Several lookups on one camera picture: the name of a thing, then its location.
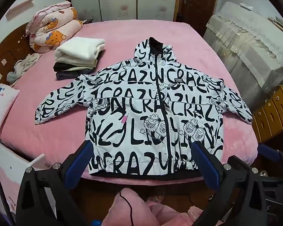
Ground black cable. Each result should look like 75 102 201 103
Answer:
119 191 133 226

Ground brown wooden headboard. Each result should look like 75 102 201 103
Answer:
0 22 32 86

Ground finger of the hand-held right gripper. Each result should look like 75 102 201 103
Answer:
257 143 283 170

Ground pink bed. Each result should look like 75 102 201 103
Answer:
0 19 258 186

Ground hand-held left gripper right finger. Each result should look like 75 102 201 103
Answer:
191 141 274 226

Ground floral wardrobe doors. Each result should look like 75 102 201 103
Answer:
64 0 184 24

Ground small white printed pillow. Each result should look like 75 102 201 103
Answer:
0 83 20 131

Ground folded black garment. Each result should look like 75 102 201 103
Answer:
53 62 96 73

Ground pink wall shelf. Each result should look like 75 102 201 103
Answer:
6 0 36 19

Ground brown wooden door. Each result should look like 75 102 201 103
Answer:
173 0 221 24

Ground crumpled beige cloth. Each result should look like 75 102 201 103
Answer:
7 53 42 84

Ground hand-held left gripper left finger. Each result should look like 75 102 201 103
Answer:
15 140 95 226

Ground folded grey garment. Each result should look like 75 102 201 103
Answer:
55 69 93 81

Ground person's pink trouser legs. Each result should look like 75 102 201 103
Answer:
112 188 203 226

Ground black white lettered jacket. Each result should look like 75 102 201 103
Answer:
34 37 254 178

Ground white pink printed board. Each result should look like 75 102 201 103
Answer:
0 133 46 226

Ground lace covered furniture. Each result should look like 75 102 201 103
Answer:
203 1 283 110

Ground folded pink bear quilt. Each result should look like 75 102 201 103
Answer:
25 1 83 53

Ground folded white garment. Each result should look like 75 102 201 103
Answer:
55 37 106 70

